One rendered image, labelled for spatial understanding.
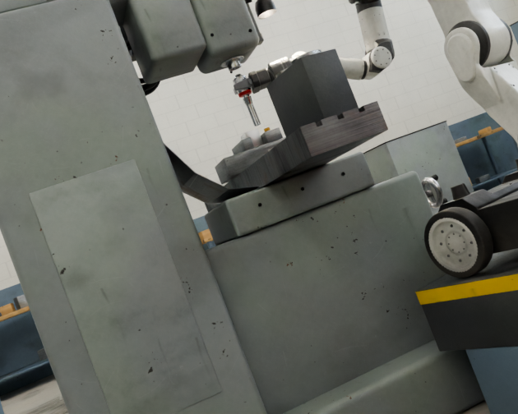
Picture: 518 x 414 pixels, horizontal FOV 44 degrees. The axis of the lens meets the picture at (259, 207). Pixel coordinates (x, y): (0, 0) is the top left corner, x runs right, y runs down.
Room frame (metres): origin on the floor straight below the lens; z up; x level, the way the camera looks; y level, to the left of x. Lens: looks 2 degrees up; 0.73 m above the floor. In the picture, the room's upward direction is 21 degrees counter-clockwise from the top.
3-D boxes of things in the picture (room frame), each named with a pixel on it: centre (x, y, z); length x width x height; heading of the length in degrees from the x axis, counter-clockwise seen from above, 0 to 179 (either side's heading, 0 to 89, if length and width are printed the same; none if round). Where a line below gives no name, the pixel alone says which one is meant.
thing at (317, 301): (2.19, -0.12, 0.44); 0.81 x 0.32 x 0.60; 108
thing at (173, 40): (2.13, 0.09, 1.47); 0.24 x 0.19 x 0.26; 18
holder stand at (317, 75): (1.82, -0.25, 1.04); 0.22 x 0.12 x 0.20; 27
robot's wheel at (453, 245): (1.83, -0.49, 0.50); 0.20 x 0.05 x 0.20; 35
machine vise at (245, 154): (2.30, -0.09, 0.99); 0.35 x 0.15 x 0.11; 108
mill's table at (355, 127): (2.21, -0.09, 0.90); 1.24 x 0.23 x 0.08; 18
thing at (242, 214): (2.18, -0.10, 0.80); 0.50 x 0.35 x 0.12; 108
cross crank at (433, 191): (2.34, -0.57, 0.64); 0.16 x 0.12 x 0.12; 108
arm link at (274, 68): (2.19, -0.19, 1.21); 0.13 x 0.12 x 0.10; 4
